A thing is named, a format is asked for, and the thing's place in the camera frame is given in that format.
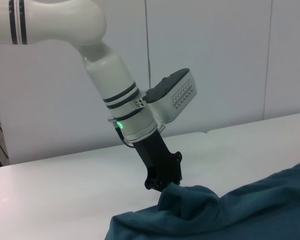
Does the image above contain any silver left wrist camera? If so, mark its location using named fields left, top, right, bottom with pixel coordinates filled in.
left=145, top=67, right=198, bottom=124

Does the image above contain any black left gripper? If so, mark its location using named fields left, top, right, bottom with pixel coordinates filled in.
left=134, top=132, right=183, bottom=192

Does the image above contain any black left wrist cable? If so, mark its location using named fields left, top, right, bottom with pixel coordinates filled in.
left=114, top=126, right=136, bottom=149

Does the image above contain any teal blue shirt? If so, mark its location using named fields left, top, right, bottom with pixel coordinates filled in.
left=103, top=158, right=300, bottom=240

